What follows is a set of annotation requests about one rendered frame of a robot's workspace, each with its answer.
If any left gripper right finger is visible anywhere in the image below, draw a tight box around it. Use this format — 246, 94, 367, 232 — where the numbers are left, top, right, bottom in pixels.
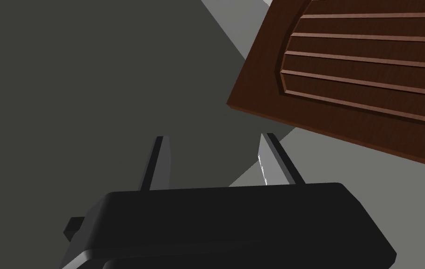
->
258, 132, 306, 186

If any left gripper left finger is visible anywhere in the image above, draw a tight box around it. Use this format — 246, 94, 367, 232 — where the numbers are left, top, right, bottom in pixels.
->
139, 136, 172, 191

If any brown louvred wooden door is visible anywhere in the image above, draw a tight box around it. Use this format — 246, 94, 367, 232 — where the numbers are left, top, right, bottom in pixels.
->
226, 0, 425, 172

